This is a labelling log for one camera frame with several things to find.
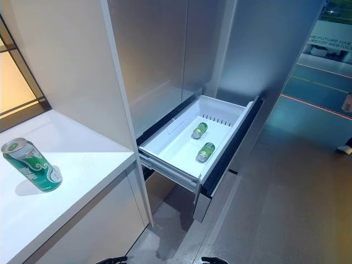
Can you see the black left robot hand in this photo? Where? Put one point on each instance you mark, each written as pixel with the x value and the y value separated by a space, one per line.
pixel 112 260

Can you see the tall green beer can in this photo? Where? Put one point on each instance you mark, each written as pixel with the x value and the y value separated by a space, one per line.
pixel 30 165

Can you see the white fridge drawer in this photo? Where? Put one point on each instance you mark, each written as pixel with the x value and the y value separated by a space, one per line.
pixel 176 143

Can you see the white counter cabinet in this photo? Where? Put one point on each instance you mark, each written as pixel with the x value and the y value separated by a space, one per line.
pixel 68 178

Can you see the small light green can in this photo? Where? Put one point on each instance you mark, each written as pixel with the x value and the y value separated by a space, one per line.
pixel 200 130
pixel 205 152

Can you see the black framed lit window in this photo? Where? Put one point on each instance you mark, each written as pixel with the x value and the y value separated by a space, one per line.
pixel 16 90

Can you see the tall white side panel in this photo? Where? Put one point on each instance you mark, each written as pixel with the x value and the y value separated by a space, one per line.
pixel 77 55

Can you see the person's shoe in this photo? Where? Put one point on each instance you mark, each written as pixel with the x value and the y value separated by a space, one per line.
pixel 345 149

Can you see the small tan bag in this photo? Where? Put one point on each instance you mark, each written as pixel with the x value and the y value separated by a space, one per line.
pixel 348 102

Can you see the white sign with text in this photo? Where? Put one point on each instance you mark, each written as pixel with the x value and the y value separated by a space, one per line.
pixel 330 35

